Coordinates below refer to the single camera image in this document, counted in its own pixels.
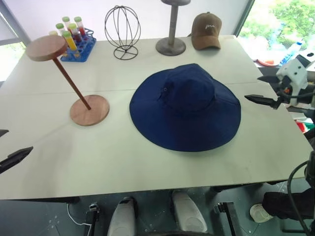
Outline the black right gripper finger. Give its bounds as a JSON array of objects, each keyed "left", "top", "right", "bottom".
[
  {"left": 257, "top": 75, "right": 280, "bottom": 86},
  {"left": 244, "top": 94, "right": 281, "bottom": 110}
]

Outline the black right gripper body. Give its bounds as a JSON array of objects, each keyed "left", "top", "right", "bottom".
[{"left": 276, "top": 75, "right": 296, "bottom": 107}]

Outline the navy blue wide-brim hat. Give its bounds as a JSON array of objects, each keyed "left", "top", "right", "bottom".
[{"left": 128, "top": 63, "right": 242, "bottom": 152}]

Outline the wooden round hat stand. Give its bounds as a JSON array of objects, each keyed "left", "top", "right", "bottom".
[{"left": 25, "top": 34, "right": 110, "bottom": 127}]

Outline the red bowl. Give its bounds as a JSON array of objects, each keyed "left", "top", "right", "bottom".
[{"left": 255, "top": 58, "right": 279, "bottom": 67}]

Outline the clear plastic bottle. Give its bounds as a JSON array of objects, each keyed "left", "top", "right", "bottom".
[{"left": 279, "top": 40, "right": 305, "bottom": 66}]

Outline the red and green box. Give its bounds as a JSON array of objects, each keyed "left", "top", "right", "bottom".
[{"left": 294, "top": 119, "right": 315, "bottom": 135}]

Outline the brown baseball cap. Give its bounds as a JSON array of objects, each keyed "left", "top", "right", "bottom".
[{"left": 190, "top": 12, "right": 222, "bottom": 51}]

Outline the black metal table leg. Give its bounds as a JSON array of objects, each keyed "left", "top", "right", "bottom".
[
  {"left": 213, "top": 201, "right": 238, "bottom": 236},
  {"left": 88, "top": 202, "right": 101, "bottom": 236}
]

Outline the black trouser leg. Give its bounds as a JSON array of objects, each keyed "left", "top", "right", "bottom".
[{"left": 261, "top": 187, "right": 315, "bottom": 220}]

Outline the white sneaker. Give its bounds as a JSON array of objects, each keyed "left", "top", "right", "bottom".
[{"left": 250, "top": 203, "right": 274, "bottom": 224}]

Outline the blue test tube rack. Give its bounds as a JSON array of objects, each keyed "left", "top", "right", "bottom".
[{"left": 60, "top": 29, "right": 97, "bottom": 63}]

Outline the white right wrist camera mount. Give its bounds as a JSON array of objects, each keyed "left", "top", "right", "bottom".
[{"left": 276, "top": 58, "right": 310, "bottom": 105}]

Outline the white floor cable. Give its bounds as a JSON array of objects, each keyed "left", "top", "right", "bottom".
[{"left": 67, "top": 203, "right": 92, "bottom": 226}]

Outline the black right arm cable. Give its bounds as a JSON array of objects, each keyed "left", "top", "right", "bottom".
[{"left": 287, "top": 150, "right": 315, "bottom": 236}]

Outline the grey pedestal hat stand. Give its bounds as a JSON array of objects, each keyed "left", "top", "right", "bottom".
[{"left": 155, "top": 0, "right": 187, "bottom": 56}]

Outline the black wire head form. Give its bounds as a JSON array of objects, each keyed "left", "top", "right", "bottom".
[{"left": 104, "top": 5, "right": 142, "bottom": 60}]

